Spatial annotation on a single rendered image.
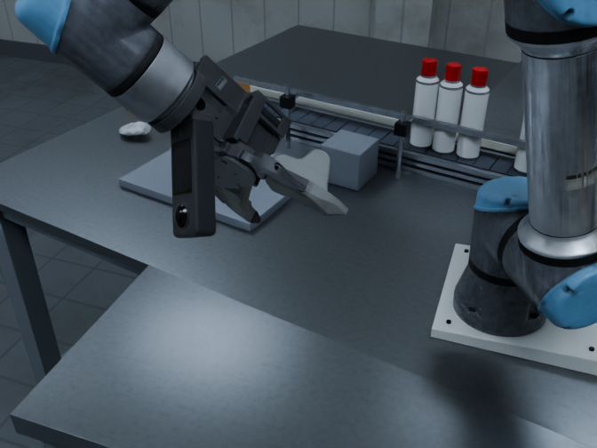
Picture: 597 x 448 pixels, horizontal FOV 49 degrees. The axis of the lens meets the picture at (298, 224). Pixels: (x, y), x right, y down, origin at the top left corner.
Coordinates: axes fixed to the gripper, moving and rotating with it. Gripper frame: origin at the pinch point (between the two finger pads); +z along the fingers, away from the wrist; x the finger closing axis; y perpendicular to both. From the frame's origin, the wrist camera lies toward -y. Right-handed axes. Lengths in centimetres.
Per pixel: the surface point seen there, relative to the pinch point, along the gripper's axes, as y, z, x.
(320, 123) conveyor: 59, 38, 63
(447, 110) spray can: 61, 45, 30
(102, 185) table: 20, 6, 84
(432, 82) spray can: 65, 40, 31
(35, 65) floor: 178, 23, 408
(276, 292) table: 4.7, 26.2, 34.7
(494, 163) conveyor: 57, 60, 25
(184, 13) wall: 219, 61, 295
